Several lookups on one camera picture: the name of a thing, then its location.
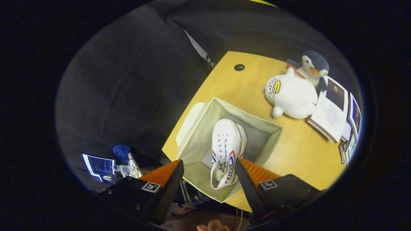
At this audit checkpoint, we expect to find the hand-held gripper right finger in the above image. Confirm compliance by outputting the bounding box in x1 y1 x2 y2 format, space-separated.
235 158 323 225

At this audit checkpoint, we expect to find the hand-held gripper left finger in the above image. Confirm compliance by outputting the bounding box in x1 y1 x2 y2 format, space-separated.
96 159 185 225

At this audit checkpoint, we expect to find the grey fabric storage box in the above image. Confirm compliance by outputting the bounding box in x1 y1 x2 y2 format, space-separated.
176 97 284 203

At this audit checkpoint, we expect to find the blue cloth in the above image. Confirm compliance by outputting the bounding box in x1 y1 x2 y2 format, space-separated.
112 144 131 166

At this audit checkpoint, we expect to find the computer monitor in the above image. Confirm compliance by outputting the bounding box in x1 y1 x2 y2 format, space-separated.
80 152 116 184

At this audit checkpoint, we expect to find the dark cover book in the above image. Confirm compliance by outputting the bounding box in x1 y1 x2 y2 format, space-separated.
338 140 347 164

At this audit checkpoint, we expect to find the white duck plush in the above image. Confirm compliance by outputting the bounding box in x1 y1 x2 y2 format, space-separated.
263 67 319 120

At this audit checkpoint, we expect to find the pale landscape cover book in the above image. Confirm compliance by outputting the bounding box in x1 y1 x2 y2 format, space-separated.
343 132 358 165

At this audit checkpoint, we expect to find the plain white book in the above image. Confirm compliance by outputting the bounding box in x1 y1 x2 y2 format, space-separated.
340 122 352 143

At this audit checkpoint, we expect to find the white book with dark portrait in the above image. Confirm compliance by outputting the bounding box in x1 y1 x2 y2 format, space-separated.
308 76 349 144

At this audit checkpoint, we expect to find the blue cover book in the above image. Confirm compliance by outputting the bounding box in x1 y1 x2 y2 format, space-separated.
348 92 363 133

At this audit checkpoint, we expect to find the blue-grey penguin plush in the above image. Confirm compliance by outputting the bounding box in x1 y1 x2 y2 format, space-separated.
285 50 330 92

